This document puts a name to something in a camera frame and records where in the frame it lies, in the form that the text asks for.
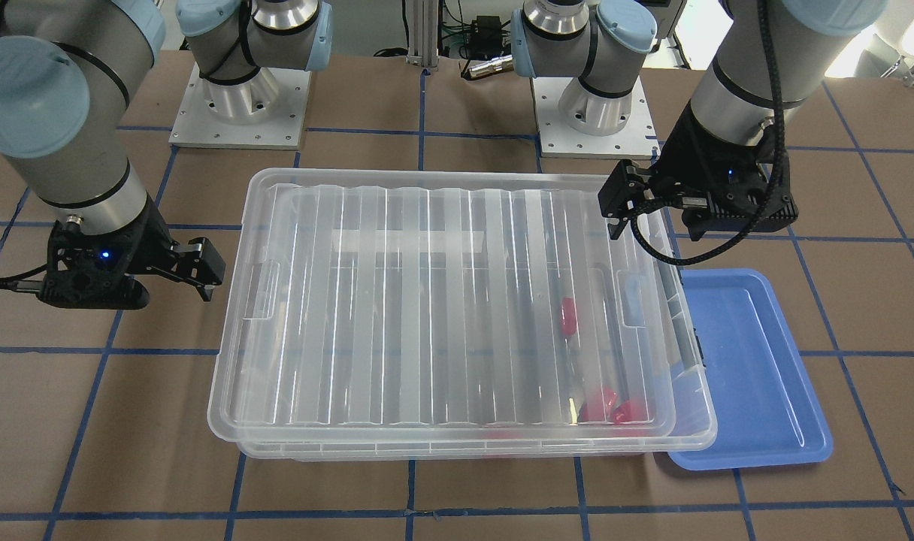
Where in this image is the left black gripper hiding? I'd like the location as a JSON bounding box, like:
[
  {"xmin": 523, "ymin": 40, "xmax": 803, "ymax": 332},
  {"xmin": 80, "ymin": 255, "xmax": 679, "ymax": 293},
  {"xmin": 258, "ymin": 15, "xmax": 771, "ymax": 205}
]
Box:
[{"xmin": 598, "ymin": 105, "xmax": 781, "ymax": 242}]

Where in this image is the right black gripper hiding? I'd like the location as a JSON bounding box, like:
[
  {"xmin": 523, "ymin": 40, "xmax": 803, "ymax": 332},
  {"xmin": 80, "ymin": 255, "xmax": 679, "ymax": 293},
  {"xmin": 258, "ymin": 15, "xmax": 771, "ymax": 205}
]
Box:
[{"xmin": 0, "ymin": 198, "xmax": 226, "ymax": 310}]

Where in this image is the clear plastic box lid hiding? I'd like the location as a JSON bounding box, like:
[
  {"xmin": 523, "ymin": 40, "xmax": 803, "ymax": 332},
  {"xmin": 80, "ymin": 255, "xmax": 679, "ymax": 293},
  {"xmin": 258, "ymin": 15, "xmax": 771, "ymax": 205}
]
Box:
[{"xmin": 207, "ymin": 168, "xmax": 677, "ymax": 458}]

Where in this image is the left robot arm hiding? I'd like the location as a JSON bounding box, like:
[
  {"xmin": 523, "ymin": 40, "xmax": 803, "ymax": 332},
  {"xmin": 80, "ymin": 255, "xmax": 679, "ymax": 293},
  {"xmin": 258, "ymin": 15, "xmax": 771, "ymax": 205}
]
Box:
[{"xmin": 510, "ymin": 1, "xmax": 887, "ymax": 240}]

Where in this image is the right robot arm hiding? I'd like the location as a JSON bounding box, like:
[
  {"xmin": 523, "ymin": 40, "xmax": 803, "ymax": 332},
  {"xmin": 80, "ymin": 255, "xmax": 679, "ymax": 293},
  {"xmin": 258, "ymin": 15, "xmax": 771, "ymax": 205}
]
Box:
[{"xmin": 0, "ymin": 1, "xmax": 334, "ymax": 310}]

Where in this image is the clear plastic storage box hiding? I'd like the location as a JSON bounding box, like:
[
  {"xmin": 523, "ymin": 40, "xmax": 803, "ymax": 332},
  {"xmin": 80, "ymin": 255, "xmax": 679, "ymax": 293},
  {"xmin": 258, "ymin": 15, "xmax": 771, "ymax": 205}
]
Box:
[{"xmin": 207, "ymin": 225, "xmax": 717, "ymax": 461}]

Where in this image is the blue plastic tray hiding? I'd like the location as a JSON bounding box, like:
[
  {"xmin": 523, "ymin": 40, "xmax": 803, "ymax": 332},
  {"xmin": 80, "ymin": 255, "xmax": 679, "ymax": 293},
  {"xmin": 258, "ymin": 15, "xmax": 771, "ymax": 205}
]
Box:
[{"xmin": 670, "ymin": 268, "xmax": 833, "ymax": 470}]

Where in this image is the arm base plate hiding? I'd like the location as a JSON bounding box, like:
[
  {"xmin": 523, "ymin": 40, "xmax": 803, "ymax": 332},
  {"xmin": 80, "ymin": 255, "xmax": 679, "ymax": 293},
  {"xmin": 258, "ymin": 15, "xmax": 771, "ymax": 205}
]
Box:
[
  {"xmin": 531, "ymin": 77, "xmax": 660, "ymax": 160},
  {"xmin": 169, "ymin": 66, "xmax": 312, "ymax": 151}
]

